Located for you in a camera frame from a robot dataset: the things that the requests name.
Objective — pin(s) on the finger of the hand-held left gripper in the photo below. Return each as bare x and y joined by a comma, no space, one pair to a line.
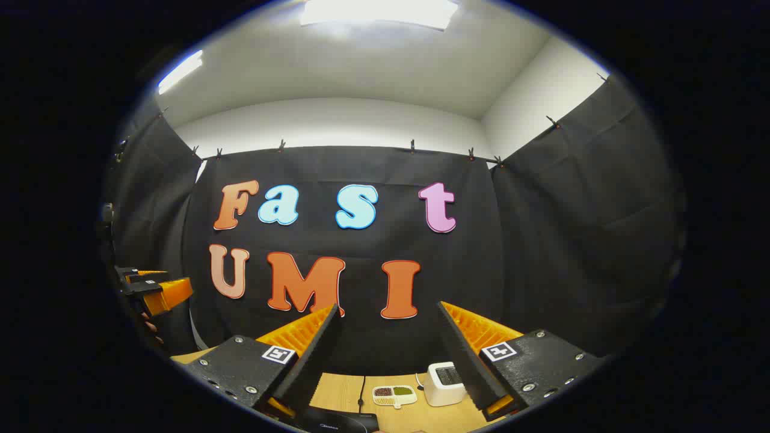
141,275
168,293

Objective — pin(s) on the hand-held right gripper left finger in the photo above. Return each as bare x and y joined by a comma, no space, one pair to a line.
313,361

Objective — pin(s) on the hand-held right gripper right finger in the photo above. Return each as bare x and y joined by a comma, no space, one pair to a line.
466,367

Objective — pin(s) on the black induction cooktop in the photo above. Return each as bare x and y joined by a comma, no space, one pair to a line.
337,422

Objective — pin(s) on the white toaster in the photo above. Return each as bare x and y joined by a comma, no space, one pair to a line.
442,385

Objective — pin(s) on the white divided seasoning tray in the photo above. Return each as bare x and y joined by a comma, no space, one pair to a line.
394,396

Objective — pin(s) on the black backdrop cloth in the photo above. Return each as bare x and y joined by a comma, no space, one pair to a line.
541,252

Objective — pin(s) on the small ceiling light panel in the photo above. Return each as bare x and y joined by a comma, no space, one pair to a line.
179,72

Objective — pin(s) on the row of black cloth clips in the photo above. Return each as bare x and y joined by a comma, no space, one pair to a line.
412,146

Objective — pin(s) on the large ceiling light panel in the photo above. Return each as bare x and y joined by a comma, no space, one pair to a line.
379,12

